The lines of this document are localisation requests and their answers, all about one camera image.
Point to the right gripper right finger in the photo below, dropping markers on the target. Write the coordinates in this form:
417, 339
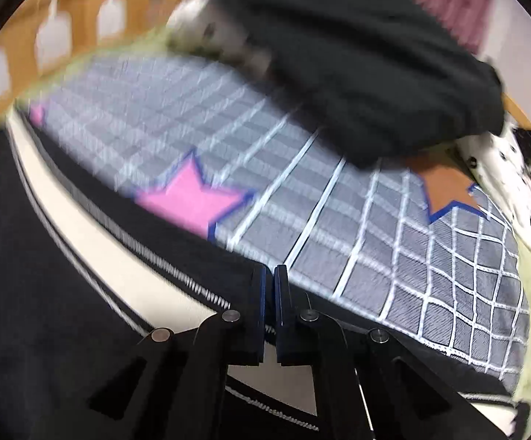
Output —
308, 338

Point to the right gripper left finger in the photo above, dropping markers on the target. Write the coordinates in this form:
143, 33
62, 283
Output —
233, 338

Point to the black pants white stripe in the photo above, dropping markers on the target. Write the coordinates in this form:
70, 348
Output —
100, 303

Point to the grey grid star blanket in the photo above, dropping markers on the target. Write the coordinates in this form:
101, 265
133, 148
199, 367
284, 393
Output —
236, 162

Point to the white flower print quilt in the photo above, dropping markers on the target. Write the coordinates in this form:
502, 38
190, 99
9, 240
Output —
501, 165

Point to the black garment pile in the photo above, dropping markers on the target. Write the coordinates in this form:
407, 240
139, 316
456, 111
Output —
382, 77

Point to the white flower print bolster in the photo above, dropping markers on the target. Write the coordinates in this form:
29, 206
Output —
204, 27

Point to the wooden bed frame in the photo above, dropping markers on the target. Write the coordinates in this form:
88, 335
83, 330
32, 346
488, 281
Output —
64, 13

